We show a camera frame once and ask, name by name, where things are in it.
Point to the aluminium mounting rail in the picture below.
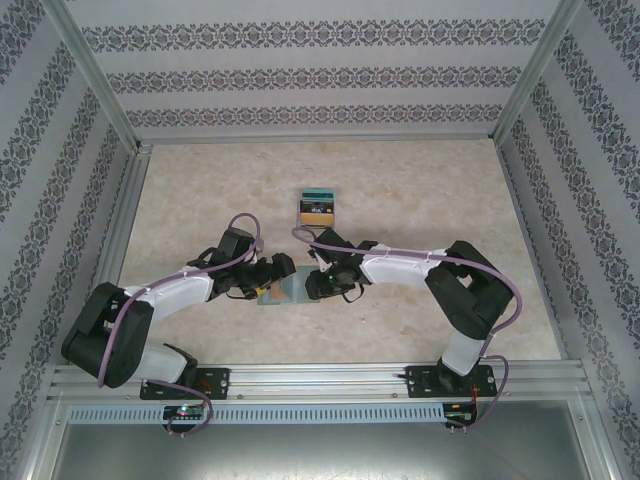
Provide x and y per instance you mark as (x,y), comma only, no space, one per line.
(320,380)

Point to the aluminium side rail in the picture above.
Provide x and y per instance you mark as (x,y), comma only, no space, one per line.
(111,250)

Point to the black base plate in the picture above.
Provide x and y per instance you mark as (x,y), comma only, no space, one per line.
(215,382)
(420,382)

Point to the green card holder wallet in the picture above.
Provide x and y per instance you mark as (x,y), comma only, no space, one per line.
(297,290)

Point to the small card box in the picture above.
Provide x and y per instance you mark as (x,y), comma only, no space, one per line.
(316,229)

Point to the small circuit board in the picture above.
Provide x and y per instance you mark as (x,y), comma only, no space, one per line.
(460,412)

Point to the aluminium back bar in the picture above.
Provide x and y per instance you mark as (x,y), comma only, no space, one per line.
(320,140)

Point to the tan orange card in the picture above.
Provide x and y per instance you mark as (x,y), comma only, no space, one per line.
(280,292)

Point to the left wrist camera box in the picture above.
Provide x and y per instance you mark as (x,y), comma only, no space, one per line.
(258,246)

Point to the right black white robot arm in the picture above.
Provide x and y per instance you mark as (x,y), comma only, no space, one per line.
(470,300)

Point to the grey sheet metal panel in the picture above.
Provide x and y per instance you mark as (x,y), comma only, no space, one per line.
(320,455)

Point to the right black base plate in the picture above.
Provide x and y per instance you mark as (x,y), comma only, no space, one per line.
(420,382)

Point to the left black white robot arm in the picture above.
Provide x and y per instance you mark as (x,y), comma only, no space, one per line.
(105,340)

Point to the circuit board with green light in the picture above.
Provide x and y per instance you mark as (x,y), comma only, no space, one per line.
(185,412)

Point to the black card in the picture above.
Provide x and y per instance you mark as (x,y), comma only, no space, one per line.
(316,205)

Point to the gold card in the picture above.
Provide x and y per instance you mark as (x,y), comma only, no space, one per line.
(316,220)

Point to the teal card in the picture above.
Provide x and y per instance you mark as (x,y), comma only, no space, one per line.
(317,193)

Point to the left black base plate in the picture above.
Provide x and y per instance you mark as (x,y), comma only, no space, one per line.
(215,382)

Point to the aluminium frame post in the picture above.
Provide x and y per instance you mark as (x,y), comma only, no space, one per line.
(94,65)
(536,65)

